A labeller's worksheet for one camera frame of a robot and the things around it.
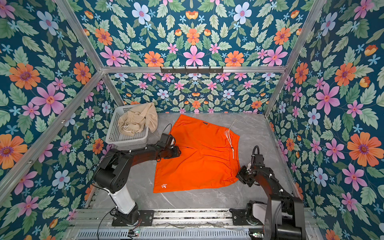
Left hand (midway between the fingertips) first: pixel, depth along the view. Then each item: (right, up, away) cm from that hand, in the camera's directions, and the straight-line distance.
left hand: (181, 149), depth 95 cm
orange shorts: (+18, -5, +1) cm, 19 cm away
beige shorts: (-36, +19, +13) cm, 43 cm away
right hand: (+34, -14, -7) cm, 37 cm away
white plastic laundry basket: (-46, +6, +6) cm, 47 cm away
